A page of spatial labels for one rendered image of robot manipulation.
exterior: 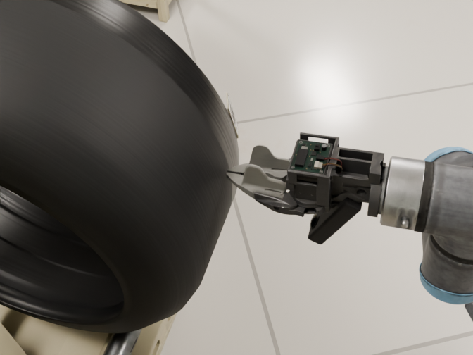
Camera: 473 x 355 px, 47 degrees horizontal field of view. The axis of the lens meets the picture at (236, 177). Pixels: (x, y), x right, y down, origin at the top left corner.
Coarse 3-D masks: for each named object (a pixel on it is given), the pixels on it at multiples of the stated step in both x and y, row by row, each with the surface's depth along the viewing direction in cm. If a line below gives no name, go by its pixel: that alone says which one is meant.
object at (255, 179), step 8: (248, 168) 71; (256, 168) 71; (232, 176) 76; (240, 176) 75; (248, 176) 72; (256, 176) 72; (264, 176) 71; (240, 184) 74; (248, 184) 74; (256, 184) 73; (264, 184) 72; (272, 184) 72; (280, 184) 71; (248, 192) 74; (264, 192) 73; (272, 192) 73; (280, 192) 73
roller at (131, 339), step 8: (112, 336) 95; (120, 336) 94; (128, 336) 95; (136, 336) 96; (112, 344) 94; (120, 344) 93; (128, 344) 94; (104, 352) 93; (112, 352) 92; (120, 352) 93; (128, 352) 94
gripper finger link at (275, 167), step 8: (256, 152) 74; (264, 152) 73; (256, 160) 75; (264, 160) 75; (272, 160) 74; (280, 160) 74; (288, 160) 74; (232, 168) 76; (240, 168) 76; (264, 168) 76; (272, 168) 76; (280, 168) 75; (272, 176) 75; (280, 176) 75
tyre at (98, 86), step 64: (0, 0) 63; (64, 0) 65; (0, 64) 57; (64, 64) 60; (128, 64) 64; (192, 64) 72; (0, 128) 56; (64, 128) 57; (128, 128) 61; (192, 128) 69; (0, 192) 106; (64, 192) 58; (128, 192) 60; (192, 192) 68; (0, 256) 102; (64, 256) 106; (128, 256) 65; (192, 256) 70; (64, 320) 89; (128, 320) 81
